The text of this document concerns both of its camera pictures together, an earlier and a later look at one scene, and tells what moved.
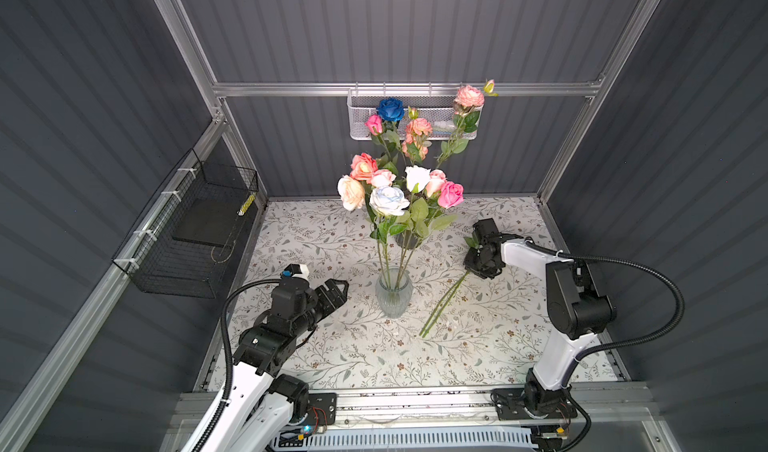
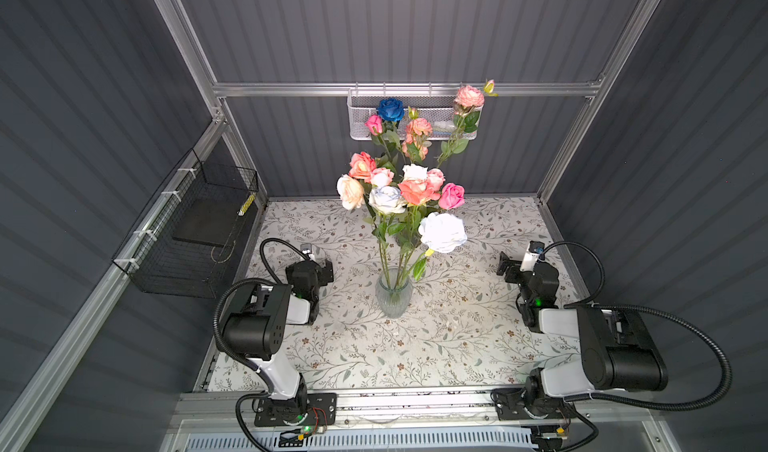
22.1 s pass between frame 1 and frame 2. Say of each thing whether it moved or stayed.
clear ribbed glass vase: stayed
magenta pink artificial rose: stayed
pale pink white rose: stayed
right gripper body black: moved
